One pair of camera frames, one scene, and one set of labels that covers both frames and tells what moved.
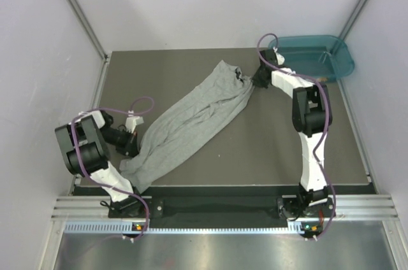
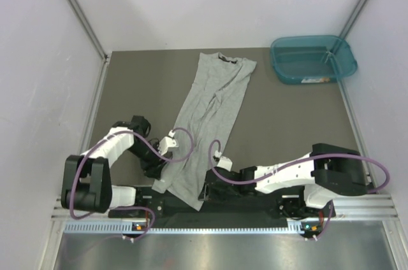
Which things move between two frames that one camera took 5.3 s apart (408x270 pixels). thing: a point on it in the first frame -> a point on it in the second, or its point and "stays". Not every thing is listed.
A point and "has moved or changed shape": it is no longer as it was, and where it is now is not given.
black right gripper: [257, 82] -> [209, 193]
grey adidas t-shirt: [209, 96] has moved or changed shape
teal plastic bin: [322, 58] stays
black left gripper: [131, 148] -> [153, 169]
